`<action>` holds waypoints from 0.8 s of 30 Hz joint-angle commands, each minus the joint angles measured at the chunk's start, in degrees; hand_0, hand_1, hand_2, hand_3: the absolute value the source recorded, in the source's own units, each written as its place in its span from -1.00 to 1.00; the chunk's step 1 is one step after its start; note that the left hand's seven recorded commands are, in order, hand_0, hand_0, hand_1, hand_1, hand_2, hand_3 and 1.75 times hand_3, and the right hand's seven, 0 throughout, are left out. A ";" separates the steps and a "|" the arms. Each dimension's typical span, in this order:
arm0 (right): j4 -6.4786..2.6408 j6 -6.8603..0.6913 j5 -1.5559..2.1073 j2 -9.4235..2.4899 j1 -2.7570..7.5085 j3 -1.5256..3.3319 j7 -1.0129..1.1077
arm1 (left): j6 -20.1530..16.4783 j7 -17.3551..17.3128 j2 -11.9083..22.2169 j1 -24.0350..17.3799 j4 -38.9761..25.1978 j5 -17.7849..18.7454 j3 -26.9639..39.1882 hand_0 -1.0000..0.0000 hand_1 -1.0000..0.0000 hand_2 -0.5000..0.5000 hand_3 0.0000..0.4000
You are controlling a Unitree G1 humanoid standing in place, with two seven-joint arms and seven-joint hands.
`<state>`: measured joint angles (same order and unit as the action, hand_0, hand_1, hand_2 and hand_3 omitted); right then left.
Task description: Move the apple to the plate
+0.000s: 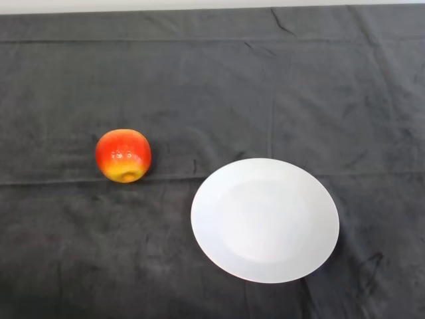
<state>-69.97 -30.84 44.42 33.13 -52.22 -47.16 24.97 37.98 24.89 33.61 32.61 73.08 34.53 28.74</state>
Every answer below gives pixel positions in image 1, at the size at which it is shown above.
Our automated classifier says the white round plate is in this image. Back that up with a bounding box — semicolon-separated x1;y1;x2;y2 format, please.
190;158;341;284

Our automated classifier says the black cloth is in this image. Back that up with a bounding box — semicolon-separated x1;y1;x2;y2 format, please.
0;3;425;319

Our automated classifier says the red yellow apple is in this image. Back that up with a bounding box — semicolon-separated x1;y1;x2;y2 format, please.
95;128;152;183

